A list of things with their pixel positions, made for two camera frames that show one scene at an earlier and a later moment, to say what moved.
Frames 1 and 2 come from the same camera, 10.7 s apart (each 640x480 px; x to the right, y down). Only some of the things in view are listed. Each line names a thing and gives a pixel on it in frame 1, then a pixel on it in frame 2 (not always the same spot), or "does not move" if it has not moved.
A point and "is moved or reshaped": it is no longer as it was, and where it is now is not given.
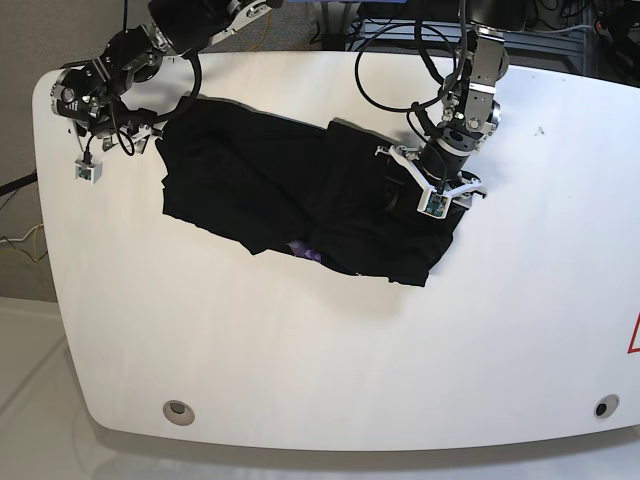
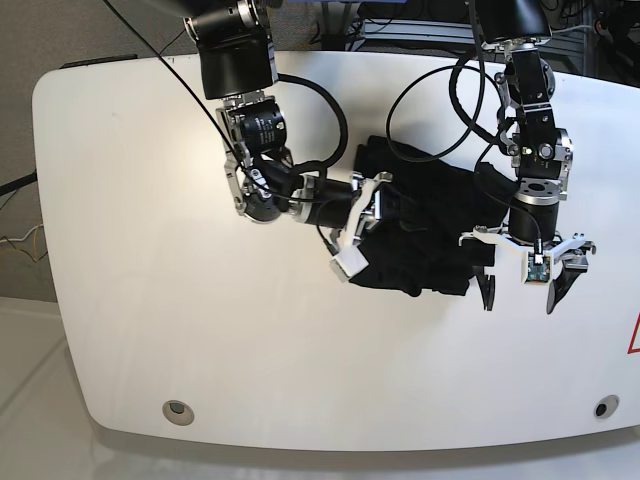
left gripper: x=441 y=168 -> x=534 y=226
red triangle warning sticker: x=633 y=336 does not move
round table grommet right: x=606 y=405 does not move
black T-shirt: x=268 y=181 is moved or reshaped
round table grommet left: x=178 y=413 does not move
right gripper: x=108 y=117 -> x=351 y=209
